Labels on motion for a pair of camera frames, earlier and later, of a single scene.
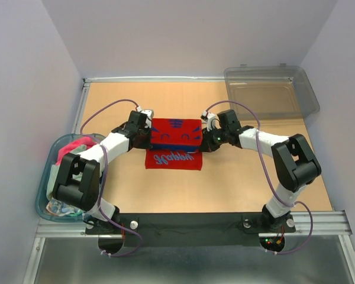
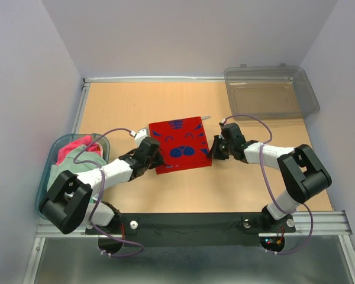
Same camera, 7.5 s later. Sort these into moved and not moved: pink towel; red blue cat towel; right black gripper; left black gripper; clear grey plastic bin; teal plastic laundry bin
Moved: right black gripper; left black gripper
Not moved: clear grey plastic bin; pink towel; red blue cat towel; teal plastic laundry bin
